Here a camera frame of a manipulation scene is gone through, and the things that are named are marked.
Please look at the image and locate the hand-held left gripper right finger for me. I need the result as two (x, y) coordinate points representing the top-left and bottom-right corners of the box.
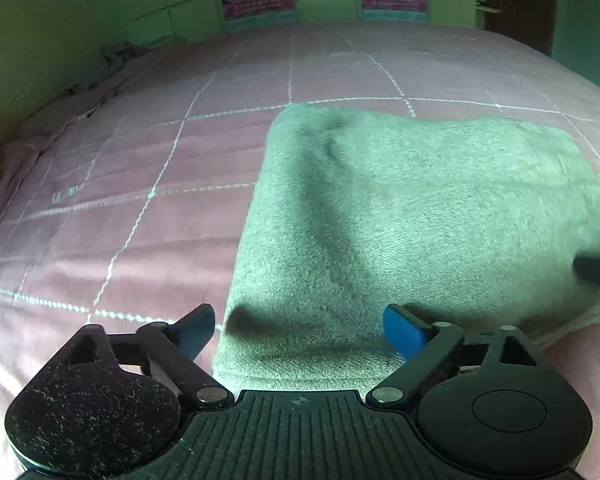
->
(365, 303), (539, 407)

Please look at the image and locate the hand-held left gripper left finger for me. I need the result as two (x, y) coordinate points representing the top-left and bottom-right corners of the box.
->
(55, 304), (236, 409)

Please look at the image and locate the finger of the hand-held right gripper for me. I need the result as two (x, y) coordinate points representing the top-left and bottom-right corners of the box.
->
(572, 252), (600, 319)

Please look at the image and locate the green towel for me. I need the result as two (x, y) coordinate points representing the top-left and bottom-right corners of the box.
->
(212, 102), (600, 394)

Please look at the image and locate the pink checked bedsheet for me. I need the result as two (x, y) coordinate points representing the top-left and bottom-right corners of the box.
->
(0, 21), (600, 478)

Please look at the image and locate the dark wooden door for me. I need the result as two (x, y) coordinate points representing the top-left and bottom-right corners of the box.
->
(482, 0), (559, 57)

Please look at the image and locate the crumpled grey cloth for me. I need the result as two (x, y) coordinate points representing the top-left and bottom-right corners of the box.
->
(101, 42), (152, 69)

